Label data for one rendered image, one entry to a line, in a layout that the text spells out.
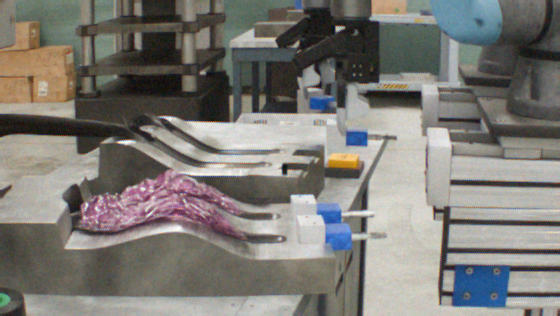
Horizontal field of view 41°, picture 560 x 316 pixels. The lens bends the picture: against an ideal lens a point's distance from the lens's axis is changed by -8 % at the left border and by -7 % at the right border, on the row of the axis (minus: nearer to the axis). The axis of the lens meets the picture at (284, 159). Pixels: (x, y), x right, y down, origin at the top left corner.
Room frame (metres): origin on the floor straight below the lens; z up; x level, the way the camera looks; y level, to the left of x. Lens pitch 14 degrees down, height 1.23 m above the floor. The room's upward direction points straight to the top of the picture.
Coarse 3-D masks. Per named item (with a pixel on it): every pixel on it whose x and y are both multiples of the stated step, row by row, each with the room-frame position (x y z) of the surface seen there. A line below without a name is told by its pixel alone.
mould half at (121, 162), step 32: (160, 128) 1.53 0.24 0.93; (192, 128) 1.61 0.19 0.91; (96, 160) 1.55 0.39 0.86; (128, 160) 1.38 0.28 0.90; (160, 160) 1.37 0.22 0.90; (224, 160) 1.46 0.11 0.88; (256, 160) 1.44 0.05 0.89; (288, 160) 1.43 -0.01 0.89; (320, 160) 1.52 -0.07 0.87; (96, 192) 1.40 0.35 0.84; (224, 192) 1.34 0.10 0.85; (256, 192) 1.33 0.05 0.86; (288, 192) 1.32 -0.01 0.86; (320, 192) 1.52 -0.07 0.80
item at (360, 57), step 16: (352, 32) 1.44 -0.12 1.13; (368, 32) 1.43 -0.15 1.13; (352, 48) 1.43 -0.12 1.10; (368, 48) 1.43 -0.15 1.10; (336, 64) 1.41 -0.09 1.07; (352, 64) 1.42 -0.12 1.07; (368, 64) 1.41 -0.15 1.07; (336, 80) 1.42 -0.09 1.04; (352, 80) 1.42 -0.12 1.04; (368, 80) 1.41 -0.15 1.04
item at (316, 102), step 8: (312, 88) 1.87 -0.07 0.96; (312, 96) 1.83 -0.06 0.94; (320, 96) 1.84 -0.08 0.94; (328, 96) 1.83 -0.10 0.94; (304, 104) 1.83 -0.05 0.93; (312, 104) 1.82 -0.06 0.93; (320, 104) 1.81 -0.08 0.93; (328, 104) 1.81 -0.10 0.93; (304, 112) 1.83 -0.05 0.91; (312, 112) 1.83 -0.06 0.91
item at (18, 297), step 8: (0, 288) 0.76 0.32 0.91; (8, 288) 0.76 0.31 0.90; (0, 296) 0.74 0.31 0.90; (8, 296) 0.74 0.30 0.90; (16, 296) 0.74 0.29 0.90; (0, 304) 0.72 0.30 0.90; (8, 304) 0.72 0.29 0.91; (16, 304) 0.72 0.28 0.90; (24, 304) 0.73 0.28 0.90; (0, 312) 0.69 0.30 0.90; (8, 312) 0.70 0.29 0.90; (16, 312) 0.71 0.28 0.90; (24, 312) 0.72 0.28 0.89
